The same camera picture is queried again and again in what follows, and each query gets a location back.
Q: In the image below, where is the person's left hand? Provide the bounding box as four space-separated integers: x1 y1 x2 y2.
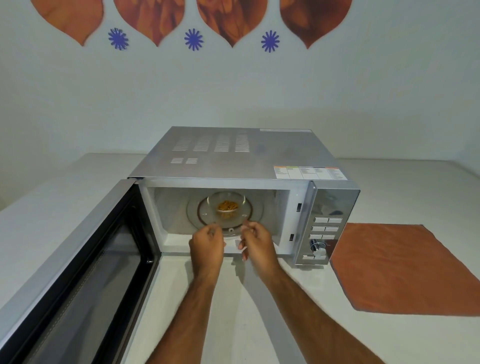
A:
188 224 227 278

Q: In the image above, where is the person's right hand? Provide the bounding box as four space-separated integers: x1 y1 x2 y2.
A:
238 221 282 280

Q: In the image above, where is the person's right forearm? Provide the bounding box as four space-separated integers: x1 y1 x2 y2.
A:
258 262 388 364

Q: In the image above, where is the person's left forearm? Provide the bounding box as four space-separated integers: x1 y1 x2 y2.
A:
144 268 223 364

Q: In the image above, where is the clear glass bowl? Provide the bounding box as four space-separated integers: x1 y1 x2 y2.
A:
206 191 247 223

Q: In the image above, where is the glass microwave turntable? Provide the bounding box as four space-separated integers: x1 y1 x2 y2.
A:
186 195 266 238

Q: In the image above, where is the silver microwave oven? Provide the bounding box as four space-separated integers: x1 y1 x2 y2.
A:
127 126 361 268

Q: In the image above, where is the white warning label sticker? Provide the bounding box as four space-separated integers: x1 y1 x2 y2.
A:
273 166 344 180

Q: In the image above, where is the microwave door with black window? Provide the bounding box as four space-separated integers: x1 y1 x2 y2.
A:
0 179 162 364

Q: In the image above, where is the orange cloth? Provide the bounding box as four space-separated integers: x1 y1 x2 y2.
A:
329 223 480 315

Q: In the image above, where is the orange leaf wall decal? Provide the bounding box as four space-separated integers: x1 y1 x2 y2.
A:
30 0 105 47
113 0 187 48

